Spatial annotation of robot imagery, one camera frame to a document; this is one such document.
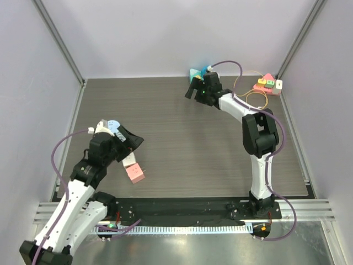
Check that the aluminium frame post right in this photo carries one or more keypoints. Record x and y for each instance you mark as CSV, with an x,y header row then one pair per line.
x,y
303,32

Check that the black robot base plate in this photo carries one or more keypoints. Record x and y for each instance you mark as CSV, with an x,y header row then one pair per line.
x,y
227,207

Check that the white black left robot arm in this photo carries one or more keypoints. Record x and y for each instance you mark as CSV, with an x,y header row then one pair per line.
x,y
82,207

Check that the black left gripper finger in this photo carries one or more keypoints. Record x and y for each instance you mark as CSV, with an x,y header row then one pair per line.
x,y
124,134
134,142

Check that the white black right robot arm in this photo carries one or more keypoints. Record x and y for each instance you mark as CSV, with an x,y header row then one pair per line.
x,y
259,135

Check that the green charger plug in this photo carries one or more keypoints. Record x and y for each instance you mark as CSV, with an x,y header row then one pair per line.
x,y
270,84

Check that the aluminium frame post left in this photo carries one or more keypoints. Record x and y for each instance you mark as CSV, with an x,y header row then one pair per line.
x,y
58,39

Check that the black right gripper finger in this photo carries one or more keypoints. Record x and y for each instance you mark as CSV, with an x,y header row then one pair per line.
x,y
194,85
199,96

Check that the blue plug adapter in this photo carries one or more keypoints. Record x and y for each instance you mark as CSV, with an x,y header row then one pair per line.
x,y
203,71

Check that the pink triangular power strip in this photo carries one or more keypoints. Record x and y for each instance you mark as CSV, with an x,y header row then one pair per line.
x,y
272,91

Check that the light blue round power strip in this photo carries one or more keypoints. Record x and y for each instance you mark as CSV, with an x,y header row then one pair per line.
x,y
113,126

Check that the aluminium frame post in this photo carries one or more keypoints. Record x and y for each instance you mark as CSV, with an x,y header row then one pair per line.
x,y
58,39
303,32

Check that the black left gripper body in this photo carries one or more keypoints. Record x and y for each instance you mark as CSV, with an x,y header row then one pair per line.
x,y
120,149

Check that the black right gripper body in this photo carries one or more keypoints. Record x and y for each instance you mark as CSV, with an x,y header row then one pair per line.
x,y
198,90

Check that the pink cube socket adapter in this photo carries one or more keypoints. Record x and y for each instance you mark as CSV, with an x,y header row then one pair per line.
x,y
135,173

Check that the teal triangular power strip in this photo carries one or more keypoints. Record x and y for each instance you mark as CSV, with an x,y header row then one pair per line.
x,y
194,73

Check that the aluminium frame rail front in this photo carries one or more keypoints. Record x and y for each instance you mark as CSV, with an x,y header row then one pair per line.
x,y
306,210

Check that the white charger plug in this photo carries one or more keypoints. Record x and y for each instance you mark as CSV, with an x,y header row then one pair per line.
x,y
279,84

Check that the yellow charger plug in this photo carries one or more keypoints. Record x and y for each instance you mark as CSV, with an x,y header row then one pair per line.
x,y
261,82

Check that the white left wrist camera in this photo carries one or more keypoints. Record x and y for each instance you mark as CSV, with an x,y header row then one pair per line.
x,y
102,127

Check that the white cube socket adapter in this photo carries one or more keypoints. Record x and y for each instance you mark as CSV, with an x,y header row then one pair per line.
x,y
129,160

